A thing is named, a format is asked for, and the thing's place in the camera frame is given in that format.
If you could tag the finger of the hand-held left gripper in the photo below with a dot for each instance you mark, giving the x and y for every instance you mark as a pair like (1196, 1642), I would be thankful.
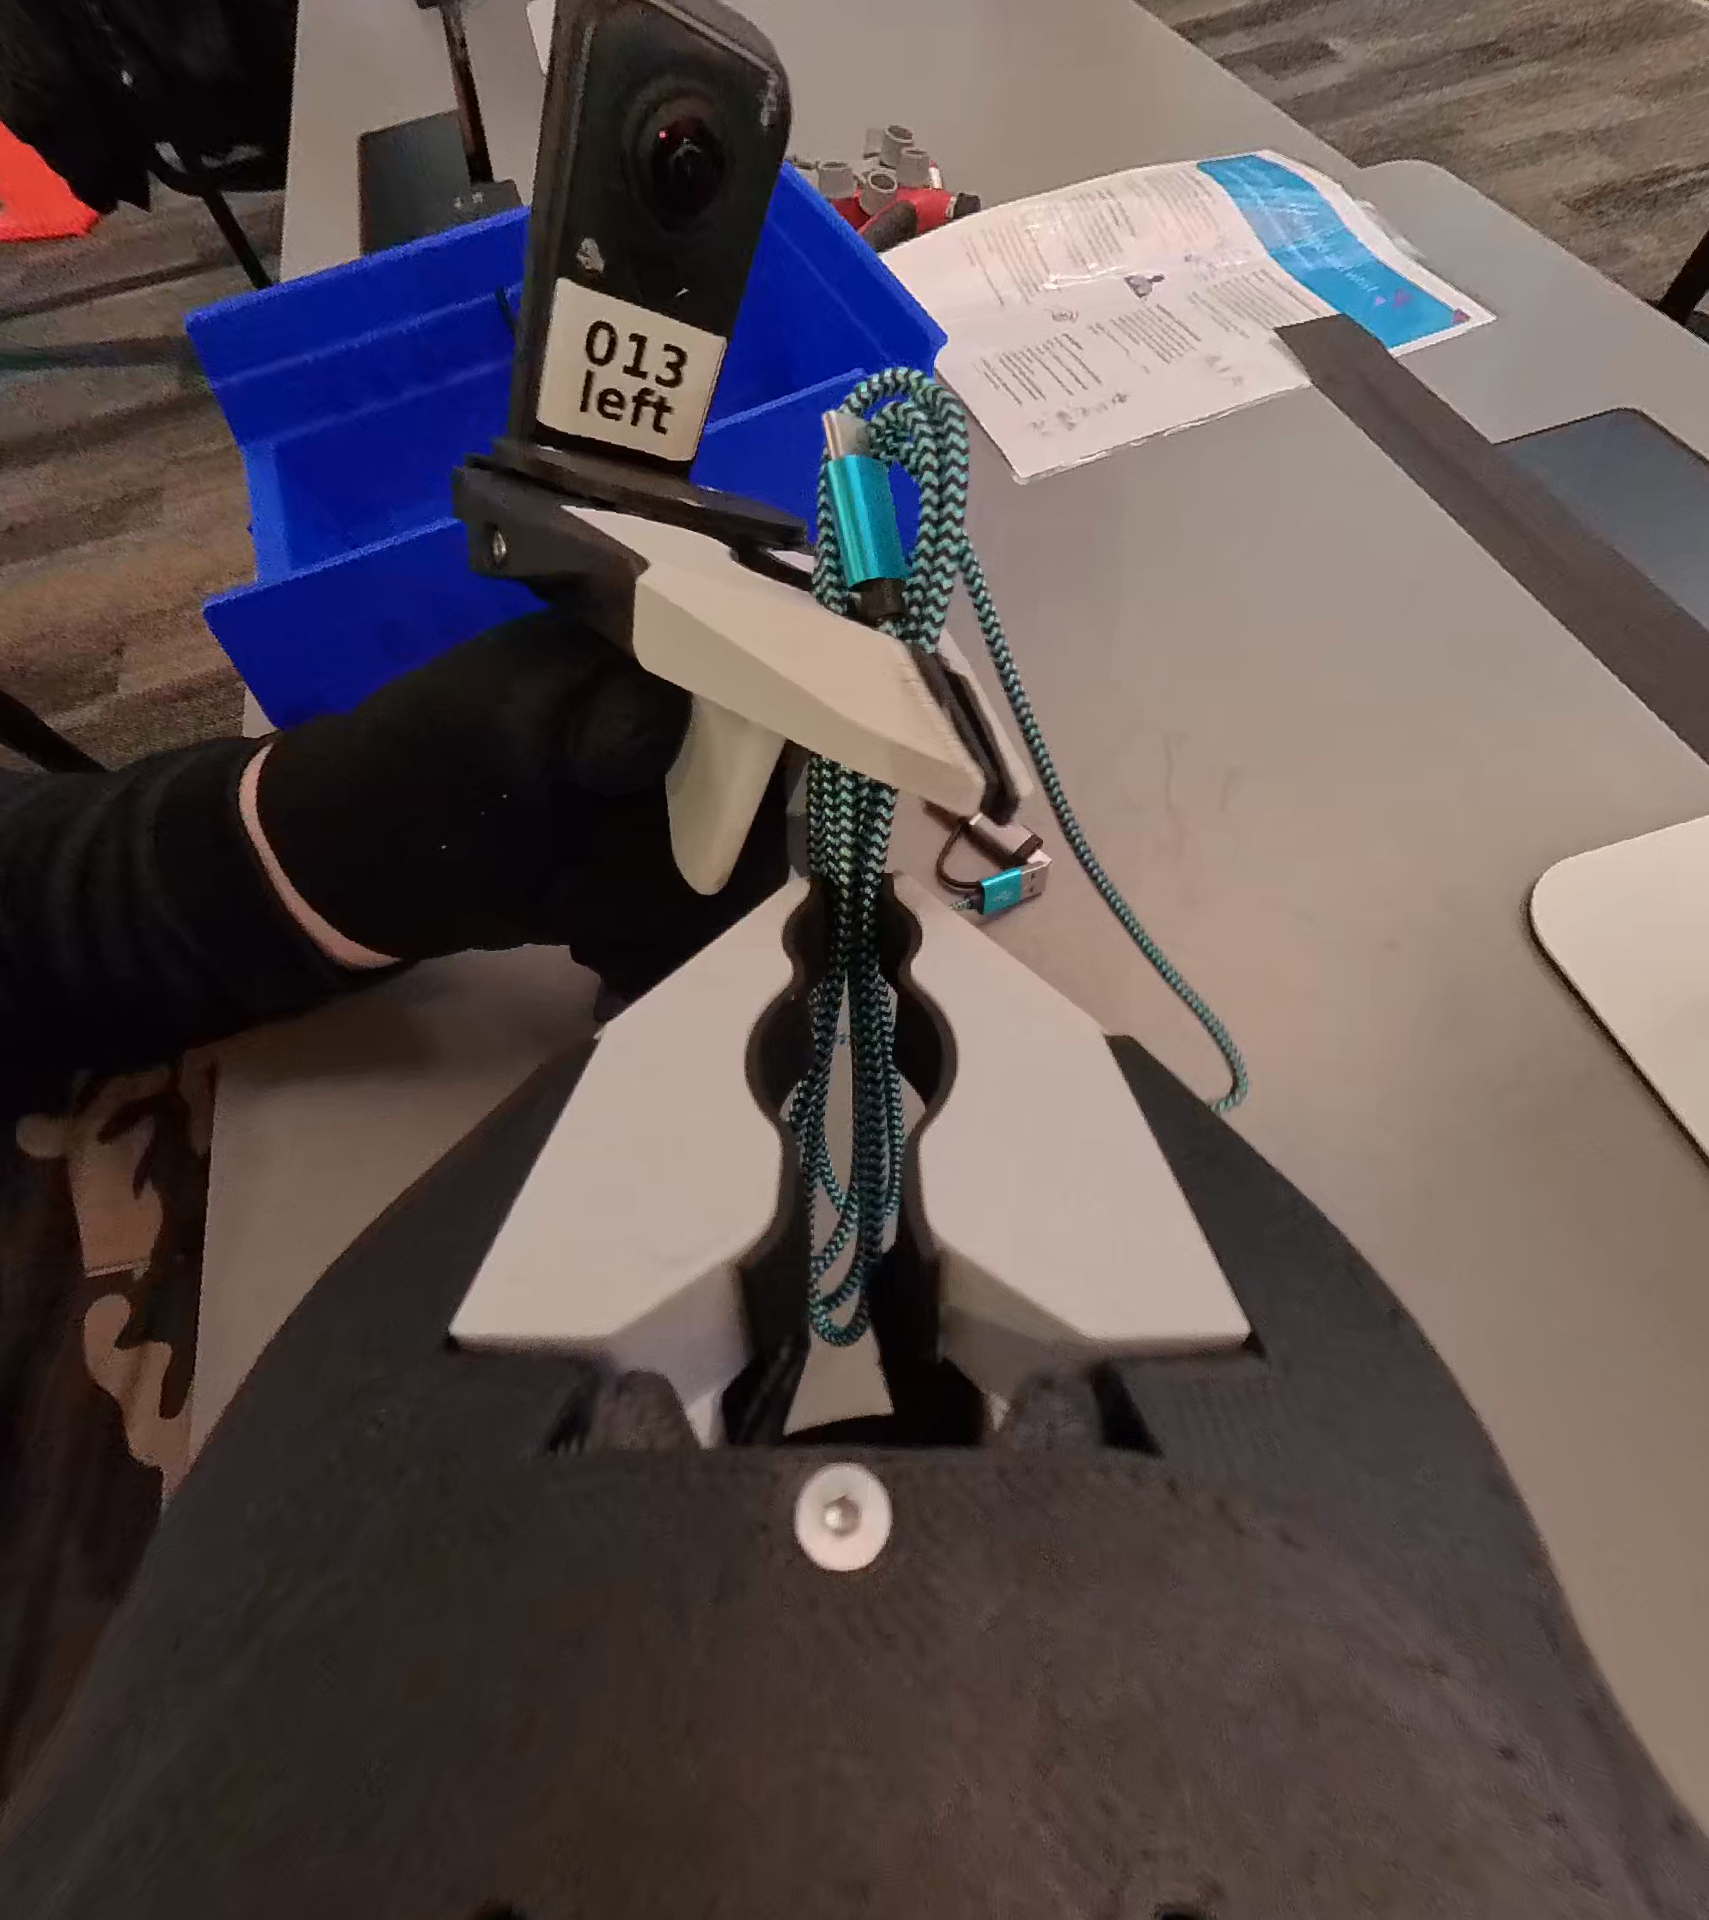
(795, 660)

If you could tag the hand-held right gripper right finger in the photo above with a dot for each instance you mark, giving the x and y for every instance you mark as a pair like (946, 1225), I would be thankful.
(1094, 1200)

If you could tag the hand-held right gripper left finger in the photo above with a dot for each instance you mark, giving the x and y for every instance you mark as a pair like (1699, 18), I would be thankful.
(599, 1200)

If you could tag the person's left hand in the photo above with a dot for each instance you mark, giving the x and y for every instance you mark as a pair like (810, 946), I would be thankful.
(463, 810)

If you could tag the blue plastic bin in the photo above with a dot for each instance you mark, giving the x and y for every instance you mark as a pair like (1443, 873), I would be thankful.
(344, 376)

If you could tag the red tool with grey caps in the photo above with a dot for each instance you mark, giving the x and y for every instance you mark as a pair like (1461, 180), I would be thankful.
(913, 209)

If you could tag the printed paper leaflet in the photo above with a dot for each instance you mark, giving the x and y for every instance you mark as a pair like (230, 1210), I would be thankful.
(1125, 330)

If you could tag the black tape strip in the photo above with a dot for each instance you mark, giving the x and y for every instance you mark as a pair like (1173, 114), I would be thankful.
(1467, 481)

